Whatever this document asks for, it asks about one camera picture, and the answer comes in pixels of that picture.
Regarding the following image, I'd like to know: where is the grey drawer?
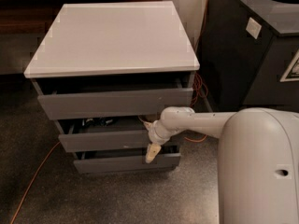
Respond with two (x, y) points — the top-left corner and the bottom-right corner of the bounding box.
(38, 88), (193, 120)
(59, 117), (150, 153)
(74, 146), (180, 174)

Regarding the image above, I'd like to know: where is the grey drawer cabinet white top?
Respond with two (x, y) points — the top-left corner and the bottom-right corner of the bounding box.
(23, 1), (201, 175)

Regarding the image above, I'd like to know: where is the blue chip bag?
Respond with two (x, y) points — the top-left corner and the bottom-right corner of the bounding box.
(82, 117), (118, 128)

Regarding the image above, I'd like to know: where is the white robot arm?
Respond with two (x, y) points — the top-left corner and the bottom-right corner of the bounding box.
(145, 106), (299, 224)

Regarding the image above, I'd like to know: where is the orange cable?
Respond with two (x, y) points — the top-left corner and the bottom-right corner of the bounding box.
(8, 0), (218, 224)

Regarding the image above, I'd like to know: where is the black trash bin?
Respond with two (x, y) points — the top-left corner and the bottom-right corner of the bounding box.
(197, 0), (299, 112)

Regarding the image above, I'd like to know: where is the grey top drawer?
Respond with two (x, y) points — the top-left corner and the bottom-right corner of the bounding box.
(38, 88), (193, 120)

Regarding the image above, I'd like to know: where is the white label on bin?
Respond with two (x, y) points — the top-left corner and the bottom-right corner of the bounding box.
(246, 18), (262, 39)

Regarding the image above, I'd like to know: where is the grey bottom drawer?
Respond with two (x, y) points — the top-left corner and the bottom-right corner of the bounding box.
(74, 146), (180, 174)

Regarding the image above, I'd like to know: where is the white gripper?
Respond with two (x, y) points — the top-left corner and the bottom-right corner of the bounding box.
(143, 120), (173, 163)

